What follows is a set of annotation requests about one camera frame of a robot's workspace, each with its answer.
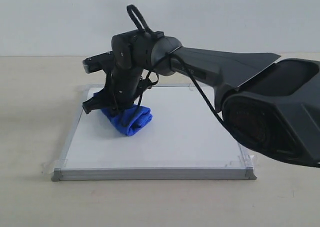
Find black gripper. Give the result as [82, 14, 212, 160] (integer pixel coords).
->
[82, 66, 143, 114]

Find clear tape front right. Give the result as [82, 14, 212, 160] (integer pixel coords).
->
[224, 154, 258, 169]

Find white board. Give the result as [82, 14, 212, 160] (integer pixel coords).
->
[51, 84, 256, 181]

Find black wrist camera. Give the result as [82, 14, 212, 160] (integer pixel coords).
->
[82, 51, 115, 74]

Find clear tape back left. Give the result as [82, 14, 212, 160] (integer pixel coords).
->
[75, 85, 91, 92]

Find clear tape front left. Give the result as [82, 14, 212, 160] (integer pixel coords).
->
[41, 159, 68, 175]

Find blue microfibre cloth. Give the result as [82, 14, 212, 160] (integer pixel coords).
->
[101, 96, 153, 137]

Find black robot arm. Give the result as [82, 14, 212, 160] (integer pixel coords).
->
[82, 30, 320, 168]

